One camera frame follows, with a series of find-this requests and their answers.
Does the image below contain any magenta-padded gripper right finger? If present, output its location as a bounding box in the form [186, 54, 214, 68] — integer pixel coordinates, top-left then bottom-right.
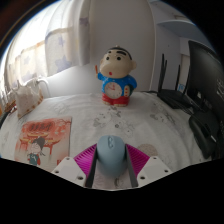
[124, 143, 173, 188]

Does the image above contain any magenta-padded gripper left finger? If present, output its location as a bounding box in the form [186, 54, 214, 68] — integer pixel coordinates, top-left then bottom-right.
[50, 145, 100, 188]

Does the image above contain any light blue computer mouse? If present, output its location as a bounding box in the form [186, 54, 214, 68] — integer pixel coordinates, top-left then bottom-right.
[95, 134, 129, 178]

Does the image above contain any orange cartoon print mouse pad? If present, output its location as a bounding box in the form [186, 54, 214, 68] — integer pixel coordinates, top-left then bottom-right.
[13, 115, 73, 167]

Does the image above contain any white cartoon print tablecloth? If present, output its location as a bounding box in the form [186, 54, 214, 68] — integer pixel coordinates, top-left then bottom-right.
[0, 91, 214, 191]

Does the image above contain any black box device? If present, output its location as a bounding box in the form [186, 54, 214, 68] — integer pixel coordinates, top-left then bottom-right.
[188, 109, 219, 160]

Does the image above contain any large white conch shell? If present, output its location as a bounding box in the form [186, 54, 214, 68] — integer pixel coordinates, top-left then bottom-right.
[13, 78, 45, 119]

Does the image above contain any dark green keyboard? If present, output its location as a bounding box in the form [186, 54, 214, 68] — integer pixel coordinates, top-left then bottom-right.
[0, 111, 11, 130]

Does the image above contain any cartoon boy figure clock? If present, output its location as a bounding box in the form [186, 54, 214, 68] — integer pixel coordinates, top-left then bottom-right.
[95, 45, 138, 108]

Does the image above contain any black computer monitor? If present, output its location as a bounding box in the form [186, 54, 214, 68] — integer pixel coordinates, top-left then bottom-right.
[186, 39, 224, 134]

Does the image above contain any white star print curtain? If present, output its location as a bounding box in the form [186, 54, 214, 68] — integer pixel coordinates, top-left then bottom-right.
[0, 0, 93, 91]

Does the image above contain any white wall shelf unit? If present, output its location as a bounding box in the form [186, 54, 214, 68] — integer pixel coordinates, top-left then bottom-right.
[149, 0, 214, 91]

